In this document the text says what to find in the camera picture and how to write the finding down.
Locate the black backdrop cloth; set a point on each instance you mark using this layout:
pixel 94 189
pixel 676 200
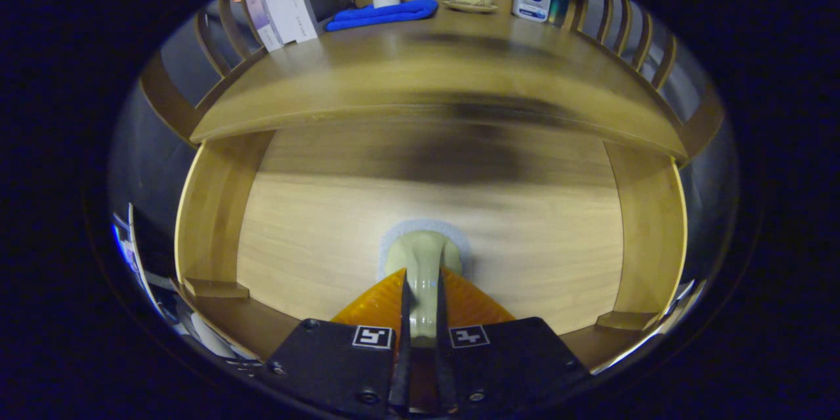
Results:
pixel 147 170

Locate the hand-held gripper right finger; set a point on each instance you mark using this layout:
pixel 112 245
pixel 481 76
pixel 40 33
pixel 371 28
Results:
pixel 445 367

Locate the wooden countertop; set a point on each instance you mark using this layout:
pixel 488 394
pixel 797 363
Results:
pixel 426 59

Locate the thin pale purple book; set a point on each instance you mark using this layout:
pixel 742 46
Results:
pixel 259 13

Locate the teal bottle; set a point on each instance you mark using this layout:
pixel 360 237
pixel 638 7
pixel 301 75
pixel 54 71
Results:
pixel 559 6

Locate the wooden drawer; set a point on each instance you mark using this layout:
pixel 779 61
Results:
pixel 315 236

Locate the folded blue cloth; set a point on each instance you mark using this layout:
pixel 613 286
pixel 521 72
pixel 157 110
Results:
pixel 380 14

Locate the white bottle with blue cap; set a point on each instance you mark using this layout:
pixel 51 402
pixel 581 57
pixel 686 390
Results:
pixel 530 3

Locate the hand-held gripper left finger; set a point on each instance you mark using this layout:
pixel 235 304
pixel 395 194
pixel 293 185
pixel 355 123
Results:
pixel 401 367

